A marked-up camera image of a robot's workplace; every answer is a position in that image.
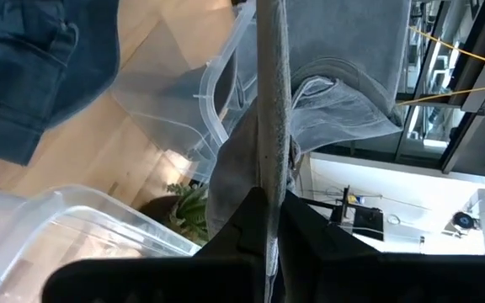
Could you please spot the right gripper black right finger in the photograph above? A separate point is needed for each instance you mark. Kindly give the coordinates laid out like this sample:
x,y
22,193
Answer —
x,y
394,280

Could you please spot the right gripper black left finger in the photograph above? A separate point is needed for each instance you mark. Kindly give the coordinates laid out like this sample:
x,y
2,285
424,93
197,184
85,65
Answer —
x,y
162,282

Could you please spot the grey baseball cap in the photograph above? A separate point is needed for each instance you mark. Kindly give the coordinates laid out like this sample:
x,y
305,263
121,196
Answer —
x,y
273,105
343,38

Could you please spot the blue baseball cap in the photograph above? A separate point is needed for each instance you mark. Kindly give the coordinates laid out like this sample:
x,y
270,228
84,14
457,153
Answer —
x,y
23,84

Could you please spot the black mounted device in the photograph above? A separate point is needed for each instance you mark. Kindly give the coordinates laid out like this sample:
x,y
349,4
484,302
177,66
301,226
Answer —
x,y
366,221

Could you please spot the small green potted plant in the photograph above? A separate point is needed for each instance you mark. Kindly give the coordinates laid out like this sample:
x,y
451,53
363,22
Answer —
x,y
192,214

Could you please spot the black ceiling spotlight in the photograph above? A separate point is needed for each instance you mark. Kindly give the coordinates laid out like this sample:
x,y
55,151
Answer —
x,y
463,220

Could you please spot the clear plastic bin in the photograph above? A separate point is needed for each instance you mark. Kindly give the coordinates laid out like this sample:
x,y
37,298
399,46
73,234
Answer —
x,y
162,109
36,235

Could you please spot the black glass wall frame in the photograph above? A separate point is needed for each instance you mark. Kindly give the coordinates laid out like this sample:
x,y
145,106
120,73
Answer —
x,y
457,139

